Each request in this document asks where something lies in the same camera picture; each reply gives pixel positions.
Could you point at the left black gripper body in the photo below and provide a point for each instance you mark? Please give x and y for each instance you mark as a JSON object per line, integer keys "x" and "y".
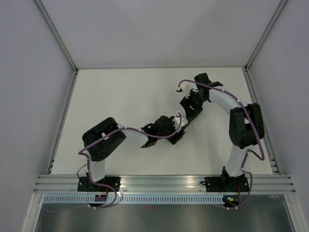
{"x": 174, "y": 139}

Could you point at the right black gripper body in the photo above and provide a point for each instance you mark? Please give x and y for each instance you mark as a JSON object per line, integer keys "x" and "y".
{"x": 195, "y": 100}

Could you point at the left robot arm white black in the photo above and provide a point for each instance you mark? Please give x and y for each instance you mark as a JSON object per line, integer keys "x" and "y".
{"x": 104, "y": 138}

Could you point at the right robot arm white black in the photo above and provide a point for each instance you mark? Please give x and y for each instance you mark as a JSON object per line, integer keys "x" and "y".
{"x": 246, "y": 129}

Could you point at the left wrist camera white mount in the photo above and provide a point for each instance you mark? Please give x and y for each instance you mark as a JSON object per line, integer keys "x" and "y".
{"x": 180, "y": 120}

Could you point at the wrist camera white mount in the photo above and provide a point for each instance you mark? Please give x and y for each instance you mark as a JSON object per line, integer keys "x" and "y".
{"x": 184, "y": 88}
{"x": 180, "y": 120}

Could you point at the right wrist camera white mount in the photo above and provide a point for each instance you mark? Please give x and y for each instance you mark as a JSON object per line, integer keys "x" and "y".
{"x": 184, "y": 88}

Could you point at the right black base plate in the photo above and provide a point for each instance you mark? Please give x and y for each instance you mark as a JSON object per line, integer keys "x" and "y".
{"x": 229, "y": 184}

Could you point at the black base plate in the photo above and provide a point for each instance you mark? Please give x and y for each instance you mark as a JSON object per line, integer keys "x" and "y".
{"x": 85, "y": 185}
{"x": 229, "y": 184}

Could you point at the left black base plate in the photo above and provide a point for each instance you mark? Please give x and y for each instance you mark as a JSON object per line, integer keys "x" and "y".
{"x": 85, "y": 185}

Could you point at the aluminium front rail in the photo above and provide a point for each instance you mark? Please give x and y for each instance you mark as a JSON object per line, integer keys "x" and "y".
{"x": 167, "y": 184}

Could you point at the right aluminium frame post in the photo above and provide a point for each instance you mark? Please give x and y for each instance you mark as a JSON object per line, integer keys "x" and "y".
{"x": 271, "y": 24}

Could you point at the aluminium frame post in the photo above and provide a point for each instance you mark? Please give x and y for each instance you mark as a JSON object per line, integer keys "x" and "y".
{"x": 271, "y": 24}
{"x": 49, "y": 22}

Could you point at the white slotted cable duct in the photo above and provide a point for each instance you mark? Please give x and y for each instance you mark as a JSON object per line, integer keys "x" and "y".
{"x": 134, "y": 199}

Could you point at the left aluminium frame post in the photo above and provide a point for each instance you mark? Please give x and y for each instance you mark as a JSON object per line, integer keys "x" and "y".
{"x": 49, "y": 22}

